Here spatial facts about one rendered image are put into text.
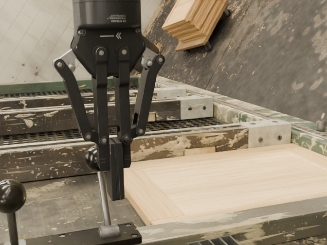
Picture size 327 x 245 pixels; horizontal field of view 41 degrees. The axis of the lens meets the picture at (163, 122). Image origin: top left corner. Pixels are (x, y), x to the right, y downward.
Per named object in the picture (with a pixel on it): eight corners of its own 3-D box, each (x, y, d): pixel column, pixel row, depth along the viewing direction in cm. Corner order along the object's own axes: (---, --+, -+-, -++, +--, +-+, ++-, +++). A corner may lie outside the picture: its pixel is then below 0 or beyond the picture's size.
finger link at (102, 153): (108, 128, 51) (81, 131, 50) (110, 170, 52) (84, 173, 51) (105, 126, 53) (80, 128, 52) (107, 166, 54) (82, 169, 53)
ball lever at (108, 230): (126, 238, 58) (112, 140, 62) (98, 243, 57) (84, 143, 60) (121, 240, 62) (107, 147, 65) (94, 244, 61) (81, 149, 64)
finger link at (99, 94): (108, 47, 48) (95, 47, 48) (111, 146, 50) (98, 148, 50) (101, 45, 52) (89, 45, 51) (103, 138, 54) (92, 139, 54)
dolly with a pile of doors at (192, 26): (237, 6, 427) (206, -20, 412) (213, 51, 417) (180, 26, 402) (205, 17, 483) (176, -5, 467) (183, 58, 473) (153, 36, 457)
